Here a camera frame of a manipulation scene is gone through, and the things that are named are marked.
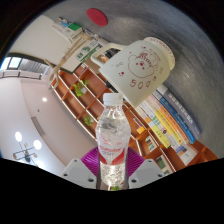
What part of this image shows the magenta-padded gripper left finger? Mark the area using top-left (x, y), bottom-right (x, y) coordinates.
top-left (59, 146), bottom-right (101, 190)

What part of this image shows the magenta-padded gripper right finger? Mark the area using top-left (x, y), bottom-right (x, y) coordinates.
top-left (124, 148), bottom-right (166, 190)

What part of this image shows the clear plastic water bottle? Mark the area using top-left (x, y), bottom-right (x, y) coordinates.
top-left (95, 92), bottom-right (131, 187)

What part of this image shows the branched ceiling lamp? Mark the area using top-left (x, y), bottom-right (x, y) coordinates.
top-left (12, 130), bottom-right (43, 164)

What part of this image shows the stack of books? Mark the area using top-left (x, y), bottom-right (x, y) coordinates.
top-left (133, 83), bottom-right (204, 149)

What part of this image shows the cream mug with red print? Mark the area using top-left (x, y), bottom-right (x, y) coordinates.
top-left (90, 36), bottom-right (176, 108)

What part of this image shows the grey curtain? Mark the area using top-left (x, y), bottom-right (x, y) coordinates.
top-left (0, 58), bottom-right (51, 79)

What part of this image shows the green and white carton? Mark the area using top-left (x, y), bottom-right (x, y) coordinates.
top-left (74, 39), bottom-right (104, 63)

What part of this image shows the window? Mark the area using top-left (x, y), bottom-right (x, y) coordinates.
top-left (0, 56), bottom-right (23, 71)

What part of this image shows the stack of white boxes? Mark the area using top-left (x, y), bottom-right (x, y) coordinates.
top-left (49, 16), bottom-right (83, 41)

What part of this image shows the green and white tissue box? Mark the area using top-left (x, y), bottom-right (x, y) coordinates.
top-left (68, 22), bottom-right (84, 33)

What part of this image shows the flat round red coaster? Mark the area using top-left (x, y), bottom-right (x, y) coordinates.
top-left (86, 7), bottom-right (109, 27)

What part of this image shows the wooden wall shelf unit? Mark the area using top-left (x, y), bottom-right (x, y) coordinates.
top-left (49, 63), bottom-right (219, 174)

